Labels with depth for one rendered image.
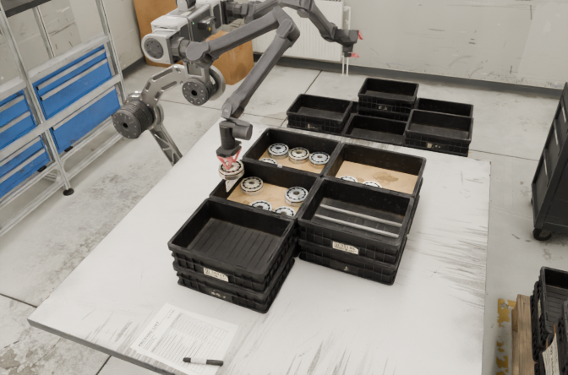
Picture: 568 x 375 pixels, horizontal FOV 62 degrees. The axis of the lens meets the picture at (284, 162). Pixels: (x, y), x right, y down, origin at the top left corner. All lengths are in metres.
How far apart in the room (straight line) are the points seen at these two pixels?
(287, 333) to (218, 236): 0.48
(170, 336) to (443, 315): 0.99
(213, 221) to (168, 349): 0.54
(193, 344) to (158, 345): 0.12
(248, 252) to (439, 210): 0.93
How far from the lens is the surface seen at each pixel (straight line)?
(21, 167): 3.53
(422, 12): 4.85
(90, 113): 3.90
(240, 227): 1.97
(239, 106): 1.85
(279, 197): 2.10
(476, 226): 2.26
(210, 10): 2.32
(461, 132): 3.33
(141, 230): 2.25
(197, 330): 1.83
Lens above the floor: 2.16
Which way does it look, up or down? 35 degrees down
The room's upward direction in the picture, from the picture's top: 3 degrees counter-clockwise
